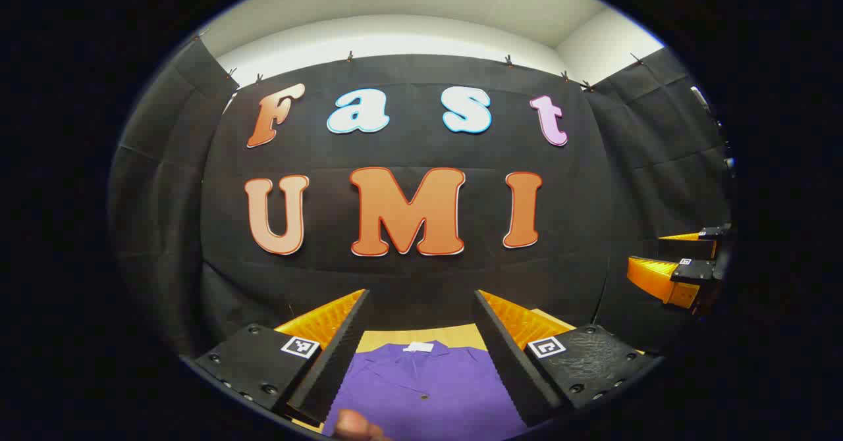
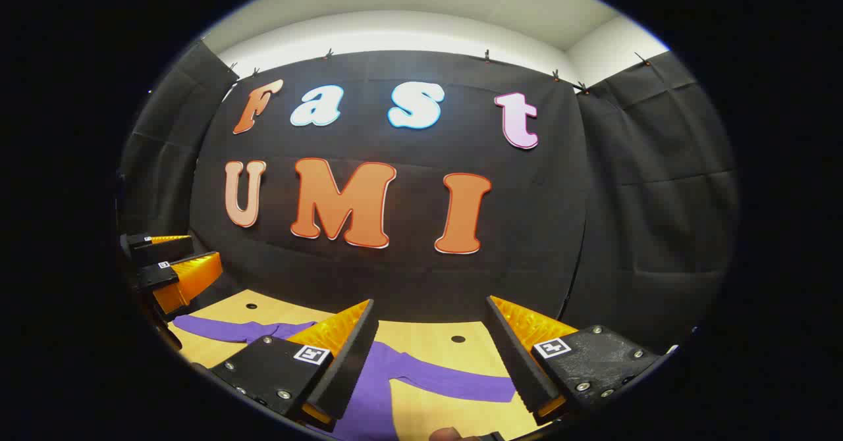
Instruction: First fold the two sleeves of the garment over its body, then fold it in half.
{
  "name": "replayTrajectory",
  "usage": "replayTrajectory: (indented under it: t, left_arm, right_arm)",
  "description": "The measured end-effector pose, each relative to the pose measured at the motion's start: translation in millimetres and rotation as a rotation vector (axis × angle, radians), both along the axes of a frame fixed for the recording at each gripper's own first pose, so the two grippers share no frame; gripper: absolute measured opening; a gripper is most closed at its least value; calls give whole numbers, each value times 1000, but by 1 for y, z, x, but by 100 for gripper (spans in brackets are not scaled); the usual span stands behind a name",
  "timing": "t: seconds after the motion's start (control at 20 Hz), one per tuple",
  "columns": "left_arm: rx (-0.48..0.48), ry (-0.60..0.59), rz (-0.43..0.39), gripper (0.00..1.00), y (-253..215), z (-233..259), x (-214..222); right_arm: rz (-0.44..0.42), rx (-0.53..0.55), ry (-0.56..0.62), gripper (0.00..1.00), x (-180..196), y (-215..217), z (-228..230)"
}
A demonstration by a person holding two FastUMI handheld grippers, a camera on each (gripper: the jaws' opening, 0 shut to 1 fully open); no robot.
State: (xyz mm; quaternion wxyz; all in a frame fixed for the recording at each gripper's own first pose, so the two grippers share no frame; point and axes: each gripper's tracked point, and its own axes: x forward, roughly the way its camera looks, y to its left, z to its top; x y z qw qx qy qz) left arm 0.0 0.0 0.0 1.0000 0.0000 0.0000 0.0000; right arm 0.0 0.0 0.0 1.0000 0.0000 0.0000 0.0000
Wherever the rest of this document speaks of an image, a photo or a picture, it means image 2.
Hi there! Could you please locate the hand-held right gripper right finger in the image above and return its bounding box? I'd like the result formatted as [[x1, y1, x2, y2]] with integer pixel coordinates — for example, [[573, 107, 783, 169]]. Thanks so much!
[[485, 295, 661, 427]]

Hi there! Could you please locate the purple shirt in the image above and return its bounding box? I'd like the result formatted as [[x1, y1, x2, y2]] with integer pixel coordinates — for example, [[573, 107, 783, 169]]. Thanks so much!
[[173, 314, 518, 441]]

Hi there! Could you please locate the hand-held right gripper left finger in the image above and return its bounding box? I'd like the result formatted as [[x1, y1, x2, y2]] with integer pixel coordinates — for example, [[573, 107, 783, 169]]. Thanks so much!
[[209, 299, 381, 432]]

